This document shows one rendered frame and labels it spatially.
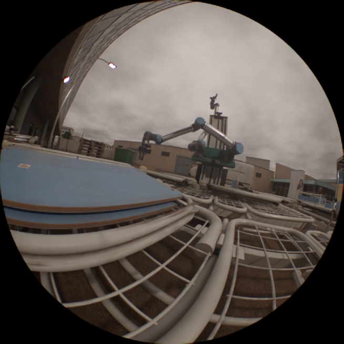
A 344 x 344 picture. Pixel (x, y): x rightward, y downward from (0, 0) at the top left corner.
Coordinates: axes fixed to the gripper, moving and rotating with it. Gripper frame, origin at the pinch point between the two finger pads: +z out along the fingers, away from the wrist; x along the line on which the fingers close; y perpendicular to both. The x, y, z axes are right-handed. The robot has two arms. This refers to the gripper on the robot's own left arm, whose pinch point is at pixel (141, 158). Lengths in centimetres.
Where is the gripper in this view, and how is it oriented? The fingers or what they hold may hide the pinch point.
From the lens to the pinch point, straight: 121.7
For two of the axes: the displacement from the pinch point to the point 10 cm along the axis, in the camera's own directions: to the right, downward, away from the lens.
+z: -2.2, 9.7, -0.3
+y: -9.2, -2.0, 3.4
